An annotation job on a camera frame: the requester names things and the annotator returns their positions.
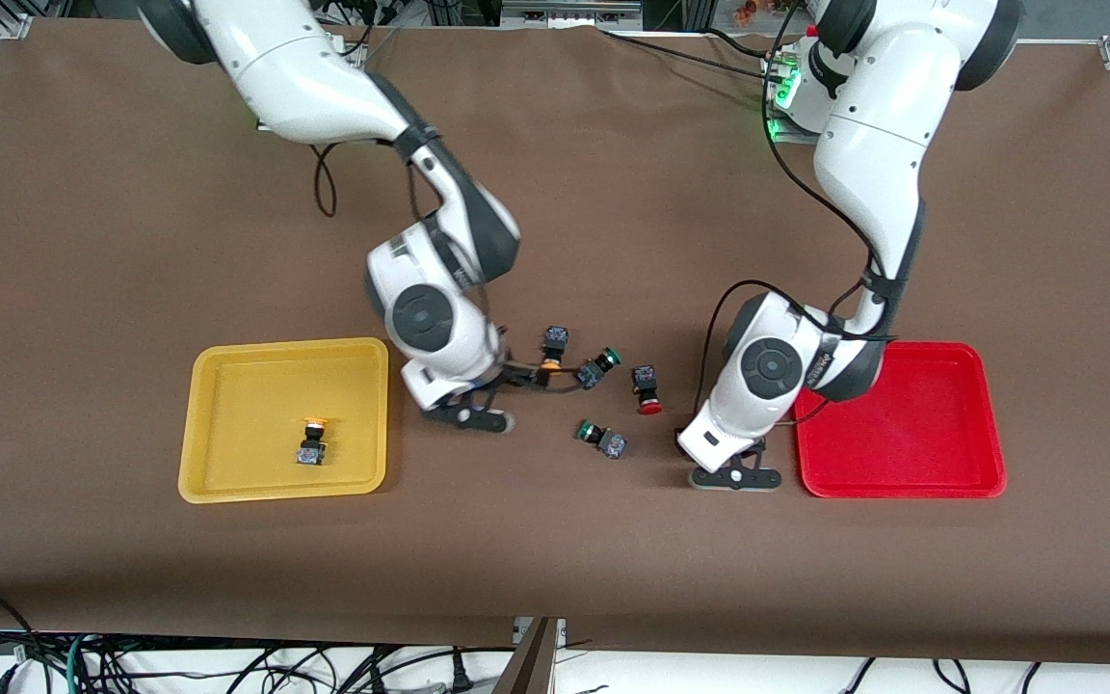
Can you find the yellow mushroom push button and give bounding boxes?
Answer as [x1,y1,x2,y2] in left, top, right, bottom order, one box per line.
[296,415,329,468]
[538,326,571,373]

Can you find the green mushroom push button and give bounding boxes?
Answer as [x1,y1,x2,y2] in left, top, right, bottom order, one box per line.
[575,419,628,461]
[577,347,622,391]

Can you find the red mushroom push button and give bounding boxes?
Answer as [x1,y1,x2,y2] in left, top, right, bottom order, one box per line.
[632,364,664,416]

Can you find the brown table cover mat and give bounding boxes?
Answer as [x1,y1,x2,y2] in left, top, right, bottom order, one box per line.
[0,17,1110,666]

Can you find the red plastic tray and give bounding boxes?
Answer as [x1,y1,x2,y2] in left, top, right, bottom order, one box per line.
[794,340,1008,500]

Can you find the yellow plastic tray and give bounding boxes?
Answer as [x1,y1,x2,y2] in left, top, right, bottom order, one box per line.
[177,336,390,505]

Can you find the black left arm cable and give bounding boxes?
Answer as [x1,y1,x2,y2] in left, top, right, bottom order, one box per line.
[695,0,903,425]

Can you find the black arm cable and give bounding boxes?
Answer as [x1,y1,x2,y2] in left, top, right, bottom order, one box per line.
[312,143,339,219]
[695,0,903,425]

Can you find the white metal bracket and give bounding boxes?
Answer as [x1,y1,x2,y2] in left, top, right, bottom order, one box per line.
[514,617,568,647]

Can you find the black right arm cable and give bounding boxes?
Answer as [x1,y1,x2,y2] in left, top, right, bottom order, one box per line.
[312,143,339,219]

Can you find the brown table leg post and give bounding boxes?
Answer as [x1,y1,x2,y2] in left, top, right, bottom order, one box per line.
[492,617,561,694]

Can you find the black cable on table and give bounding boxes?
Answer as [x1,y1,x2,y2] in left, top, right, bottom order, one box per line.
[598,29,768,78]

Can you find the metal rail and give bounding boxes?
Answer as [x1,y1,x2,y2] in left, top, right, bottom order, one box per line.
[502,0,643,30]

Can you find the green cable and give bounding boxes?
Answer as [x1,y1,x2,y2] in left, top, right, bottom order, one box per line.
[64,633,93,694]

